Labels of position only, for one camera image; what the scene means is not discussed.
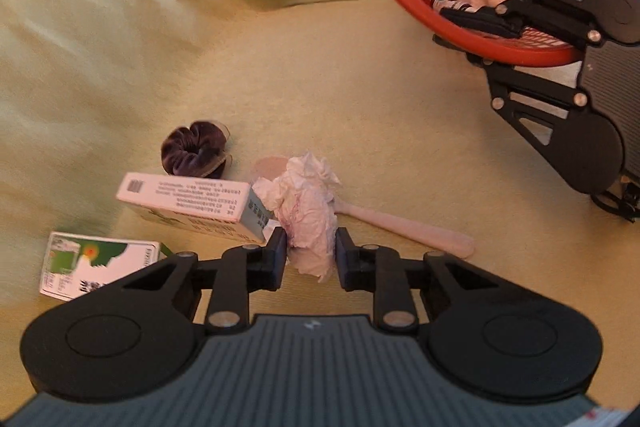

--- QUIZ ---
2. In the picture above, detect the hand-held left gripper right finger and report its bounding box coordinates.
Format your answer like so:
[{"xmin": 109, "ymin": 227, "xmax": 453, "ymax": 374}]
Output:
[{"xmin": 335, "ymin": 227, "xmax": 523, "ymax": 334}]

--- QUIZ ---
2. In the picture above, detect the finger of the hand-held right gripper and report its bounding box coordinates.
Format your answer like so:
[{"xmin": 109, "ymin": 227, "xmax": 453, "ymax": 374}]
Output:
[
  {"xmin": 439, "ymin": 0, "xmax": 602, "ymax": 54},
  {"xmin": 431, "ymin": 35, "xmax": 589, "ymax": 170}
]

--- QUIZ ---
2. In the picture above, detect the purple velvet scrunchie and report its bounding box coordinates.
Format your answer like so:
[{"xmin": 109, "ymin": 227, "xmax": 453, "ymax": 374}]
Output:
[{"xmin": 160, "ymin": 120, "xmax": 233, "ymax": 180}]

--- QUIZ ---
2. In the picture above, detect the pink plastic spoon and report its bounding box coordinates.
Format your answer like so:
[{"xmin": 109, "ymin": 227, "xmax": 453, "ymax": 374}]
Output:
[{"xmin": 252, "ymin": 156, "xmax": 475, "ymax": 260}]

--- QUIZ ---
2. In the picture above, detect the white carton with barcode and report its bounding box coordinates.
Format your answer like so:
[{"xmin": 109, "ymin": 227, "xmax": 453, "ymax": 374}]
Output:
[{"xmin": 116, "ymin": 172, "xmax": 273, "ymax": 245}]

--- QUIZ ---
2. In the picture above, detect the pink-stained tissue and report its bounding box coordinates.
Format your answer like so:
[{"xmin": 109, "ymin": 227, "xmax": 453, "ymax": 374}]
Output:
[{"xmin": 252, "ymin": 152, "xmax": 342, "ymax": 284}]

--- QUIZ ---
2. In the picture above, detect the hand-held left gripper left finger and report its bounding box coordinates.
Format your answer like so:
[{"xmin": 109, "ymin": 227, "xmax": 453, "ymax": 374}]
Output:
[{"xmin": 117, "ymin": 227, "xmax": 289, "ymax": 334}]

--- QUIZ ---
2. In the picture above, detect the green and white carton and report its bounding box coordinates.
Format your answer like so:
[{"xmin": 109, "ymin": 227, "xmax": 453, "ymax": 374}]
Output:
[{"xmin": 39, "ymin": 231, "xmax": 176, "ymax": 303}]

